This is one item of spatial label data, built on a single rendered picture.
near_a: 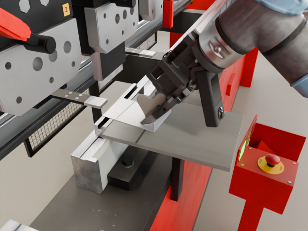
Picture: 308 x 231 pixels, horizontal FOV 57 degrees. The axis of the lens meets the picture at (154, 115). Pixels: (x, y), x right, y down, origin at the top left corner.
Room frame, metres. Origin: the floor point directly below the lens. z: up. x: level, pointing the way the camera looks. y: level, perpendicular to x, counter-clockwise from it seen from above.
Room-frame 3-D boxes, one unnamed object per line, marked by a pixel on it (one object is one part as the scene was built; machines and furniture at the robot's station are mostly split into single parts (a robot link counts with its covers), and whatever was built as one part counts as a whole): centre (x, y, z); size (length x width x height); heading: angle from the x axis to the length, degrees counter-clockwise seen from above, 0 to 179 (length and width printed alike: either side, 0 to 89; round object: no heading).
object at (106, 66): (0.55, 0.09, 1.13); 0.10 x 0.02 x 0.10; 158
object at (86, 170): (0.60, 0.07, 0.92); 0.39 x 0.06 x 0.10; 158
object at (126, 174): (0.56, 0.02, 0.89); 0.30 x 0.05 x 0.03; 158
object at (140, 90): (0.58, 0.08, 0.99); 0.20 x 0.03 x 0.03; 158
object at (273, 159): (0.59, -0.34, 0.79); 0.04 x 0.04 x 0.04
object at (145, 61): (1.25, 0.22, 0.81); 0.64 x 0.08 x 0.14; 68
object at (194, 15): (1.94, -0.06, 0.81); 0.64 x 0.08 x 0.14; 68
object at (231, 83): (1.44, -0.44, 0.59); 0.15 x 0.02 x 0.07; 158
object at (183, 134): (0.49, -0.05, 1.00); 0.26 x 0.18 x 0.01; 68
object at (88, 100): (0.62, 0.24, 1.01); 0.26 x 0.12 x 0.05; 68
